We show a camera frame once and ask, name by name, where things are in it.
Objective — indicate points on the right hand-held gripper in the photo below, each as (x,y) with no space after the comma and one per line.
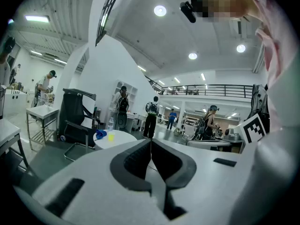
(254,130)

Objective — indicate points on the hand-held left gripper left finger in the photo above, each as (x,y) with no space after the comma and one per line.
(98,172)

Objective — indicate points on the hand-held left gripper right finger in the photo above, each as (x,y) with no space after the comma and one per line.
(211,184)

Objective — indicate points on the yellow plastic cup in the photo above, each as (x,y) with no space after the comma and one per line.
(111,136)

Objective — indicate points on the blue cloth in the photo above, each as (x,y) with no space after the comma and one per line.
(101,133)

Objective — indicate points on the white desk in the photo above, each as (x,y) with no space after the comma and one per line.
(206,144)

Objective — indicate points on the clear plastic water bottle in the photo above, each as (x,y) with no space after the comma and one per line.
(110,124)

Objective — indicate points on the black oval case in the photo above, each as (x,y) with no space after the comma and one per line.
(122,121)

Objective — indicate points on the black office chair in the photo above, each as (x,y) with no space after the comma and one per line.
(75,116)

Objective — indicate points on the black railing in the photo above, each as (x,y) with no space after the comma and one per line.
(211,86)

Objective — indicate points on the person's pink shirt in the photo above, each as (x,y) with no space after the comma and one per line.
(275,50)

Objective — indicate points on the round ceiling light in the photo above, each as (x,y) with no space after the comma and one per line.
(192,56)
(160,10)
(241,48)

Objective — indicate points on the black green backpack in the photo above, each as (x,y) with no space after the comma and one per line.
(153,108)

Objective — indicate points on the white side table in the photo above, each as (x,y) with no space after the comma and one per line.
(7,130)

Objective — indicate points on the white counter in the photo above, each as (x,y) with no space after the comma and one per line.
(14,99)

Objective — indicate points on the rectangular ceiling light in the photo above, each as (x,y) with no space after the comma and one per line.
(37,18)

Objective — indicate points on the white metal-frame table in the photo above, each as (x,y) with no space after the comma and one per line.
(42,112)

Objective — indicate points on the black head camera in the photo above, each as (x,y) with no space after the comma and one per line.
(188,12)

